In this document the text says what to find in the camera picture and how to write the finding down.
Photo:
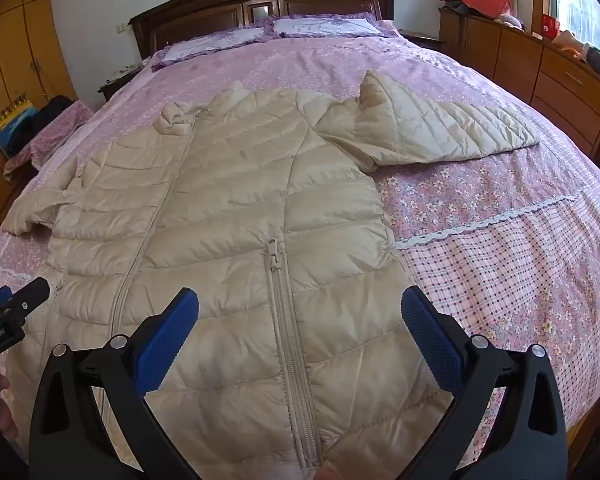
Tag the dark clothes on dresser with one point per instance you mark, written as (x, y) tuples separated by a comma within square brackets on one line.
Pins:
[(457, 7)]

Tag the pink floral bedspread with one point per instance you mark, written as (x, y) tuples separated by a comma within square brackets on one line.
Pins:
[(480, 210)]

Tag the pale cloth bundle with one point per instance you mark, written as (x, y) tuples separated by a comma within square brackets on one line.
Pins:
[(509, 20)]

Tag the dark wooden nightstand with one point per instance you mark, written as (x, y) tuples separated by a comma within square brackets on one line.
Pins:
[(422, 39), (111, 89)]

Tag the pink floral cloth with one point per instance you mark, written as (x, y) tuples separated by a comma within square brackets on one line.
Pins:
[(67, 122)]

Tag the red mug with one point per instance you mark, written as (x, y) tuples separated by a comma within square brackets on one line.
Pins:
[(551, 27)]

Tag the dark wooden bed headboard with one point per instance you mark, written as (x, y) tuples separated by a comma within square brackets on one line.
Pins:
[(205, 15)]

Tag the wooden bed frame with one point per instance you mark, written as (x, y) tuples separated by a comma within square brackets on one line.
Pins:
[(592, 440)]

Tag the beige puffer jacket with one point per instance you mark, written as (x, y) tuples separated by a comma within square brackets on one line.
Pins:
[(230, 210)]

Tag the white pillow with purple frill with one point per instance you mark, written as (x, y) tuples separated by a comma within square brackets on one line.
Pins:
[(205, 45), (325, 26)]

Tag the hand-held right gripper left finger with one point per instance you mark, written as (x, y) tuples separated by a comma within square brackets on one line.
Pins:
[(165, 340)]

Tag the yellow wooden wardrobe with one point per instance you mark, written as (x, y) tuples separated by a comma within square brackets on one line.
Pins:
[(20, 35)]

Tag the dark clothing pile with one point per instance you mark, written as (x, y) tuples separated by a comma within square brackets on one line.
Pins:
[(45, 117)]

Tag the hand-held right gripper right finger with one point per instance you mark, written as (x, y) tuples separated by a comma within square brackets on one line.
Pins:
[(430, 340)]

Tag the wall socket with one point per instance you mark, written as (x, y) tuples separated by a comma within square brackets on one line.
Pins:
[(123, 27)]

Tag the brown wooden dresser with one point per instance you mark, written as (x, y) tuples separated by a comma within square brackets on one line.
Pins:
[(520, 60)]

